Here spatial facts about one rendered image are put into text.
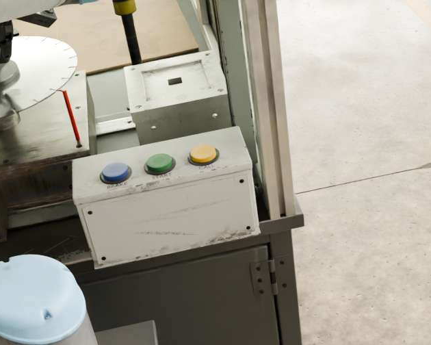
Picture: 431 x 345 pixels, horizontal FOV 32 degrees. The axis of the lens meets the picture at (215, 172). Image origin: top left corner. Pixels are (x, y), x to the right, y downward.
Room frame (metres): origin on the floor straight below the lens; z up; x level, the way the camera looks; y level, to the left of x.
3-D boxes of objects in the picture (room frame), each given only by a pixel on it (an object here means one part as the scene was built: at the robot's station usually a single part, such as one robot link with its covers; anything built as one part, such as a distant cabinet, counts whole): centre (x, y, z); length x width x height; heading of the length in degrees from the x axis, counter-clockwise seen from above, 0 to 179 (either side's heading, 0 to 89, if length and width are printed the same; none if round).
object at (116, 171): (0.96, 0.15, 0.90); 0.04 x 0.04 x 0.02
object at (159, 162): (0.97, 0.08, 0.90); 0.04 x 0.04 x 0.02
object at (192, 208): (0.98, 0.08, 0.82); 0.28 x 0.11 x 0.15; 94
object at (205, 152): (0.97, 0.01, 0.90); 0.04 x 0.04 x 0.02
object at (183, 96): (1.23, 0.05, 0.82); 0.18 x 0.18 x 0.15; 4
